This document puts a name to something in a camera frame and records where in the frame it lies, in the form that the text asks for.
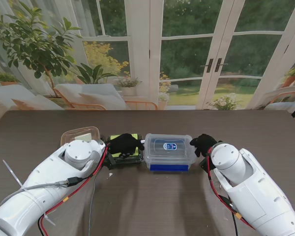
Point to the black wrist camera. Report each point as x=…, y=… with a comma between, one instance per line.
x=206, y=166
x=110, y=161

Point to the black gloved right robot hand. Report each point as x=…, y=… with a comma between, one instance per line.
x=204, y=145

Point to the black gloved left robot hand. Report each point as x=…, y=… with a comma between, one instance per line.
x=124, y=145

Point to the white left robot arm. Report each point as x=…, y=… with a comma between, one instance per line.
x=46, y=182

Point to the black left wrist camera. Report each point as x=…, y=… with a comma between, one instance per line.
x=110, y=161

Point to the clear container with blue clips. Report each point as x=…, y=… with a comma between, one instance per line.
x=169, y=162

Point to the clear lid with green sheet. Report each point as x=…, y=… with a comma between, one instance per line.
x=135, y=151

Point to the clear lid with blue mark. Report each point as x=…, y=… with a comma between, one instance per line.
x=169, y=145

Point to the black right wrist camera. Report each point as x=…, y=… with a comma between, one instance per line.
x=206, y=166

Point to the black plastic tray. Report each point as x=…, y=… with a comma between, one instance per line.
x=127, y=161

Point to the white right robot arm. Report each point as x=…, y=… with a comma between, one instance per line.
x=250, y=191

